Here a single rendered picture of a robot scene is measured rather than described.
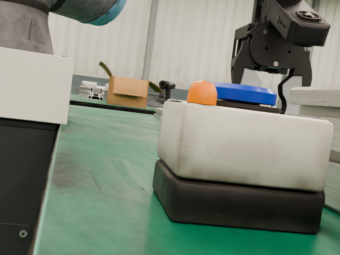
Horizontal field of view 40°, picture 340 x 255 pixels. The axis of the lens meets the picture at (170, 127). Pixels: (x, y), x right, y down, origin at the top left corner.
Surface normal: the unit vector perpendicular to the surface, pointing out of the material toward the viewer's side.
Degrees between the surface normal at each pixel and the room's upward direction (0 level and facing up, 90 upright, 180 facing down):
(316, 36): 118
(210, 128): 90
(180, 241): 0
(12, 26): 68
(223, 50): 90
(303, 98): 90
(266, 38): 90
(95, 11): 134
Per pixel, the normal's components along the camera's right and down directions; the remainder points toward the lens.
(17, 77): 0.21, 0.08
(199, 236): 0.13, -0.99
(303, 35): 0.09, 0.54
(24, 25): 0.56, -0.26
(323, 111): -0.98, -0.12
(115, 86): 0.22, -0.29
